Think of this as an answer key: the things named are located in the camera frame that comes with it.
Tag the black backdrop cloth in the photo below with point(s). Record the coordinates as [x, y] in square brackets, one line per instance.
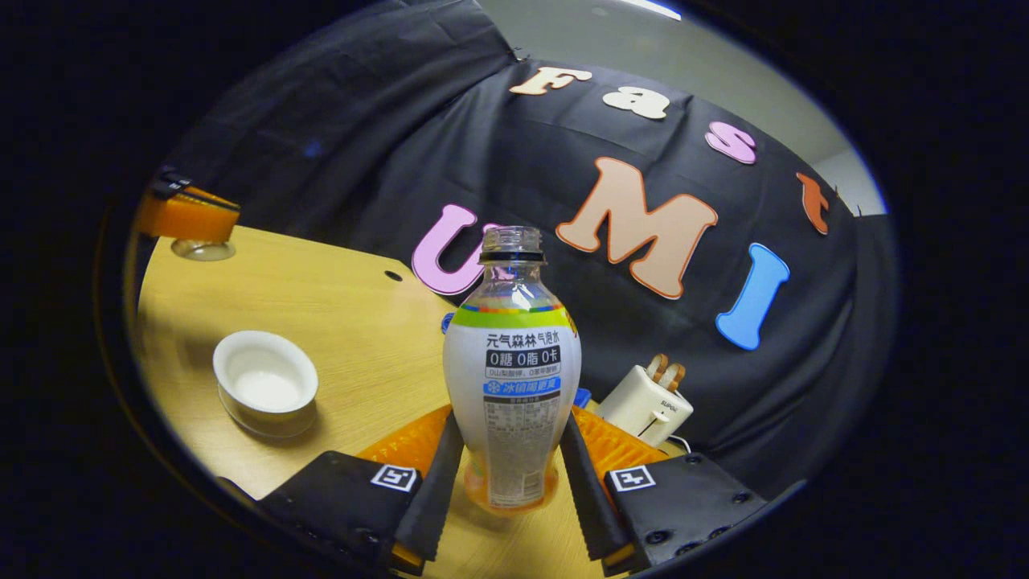
[386, 137]

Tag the white toaster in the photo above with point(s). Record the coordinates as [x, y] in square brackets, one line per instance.
[639, 410]

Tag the toast slice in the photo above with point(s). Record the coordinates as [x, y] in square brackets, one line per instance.
[675, 376]
[659, 368]

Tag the cream ceramic teacup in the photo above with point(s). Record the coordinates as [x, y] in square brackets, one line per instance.
[265, 382]

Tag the clear labelled water bottle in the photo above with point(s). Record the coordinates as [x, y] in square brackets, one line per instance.
[510, 386]

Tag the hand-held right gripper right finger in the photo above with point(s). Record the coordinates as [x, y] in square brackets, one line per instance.
[587, 490]

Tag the cream teacup lid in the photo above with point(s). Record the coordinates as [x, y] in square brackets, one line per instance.
[202, 250]

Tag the blue towel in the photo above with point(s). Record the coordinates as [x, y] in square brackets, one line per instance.
[582, 397]

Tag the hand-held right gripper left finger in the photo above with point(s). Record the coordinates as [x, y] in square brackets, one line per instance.
[438, 490]

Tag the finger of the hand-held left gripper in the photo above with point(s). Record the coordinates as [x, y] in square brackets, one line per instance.
[189, 219]

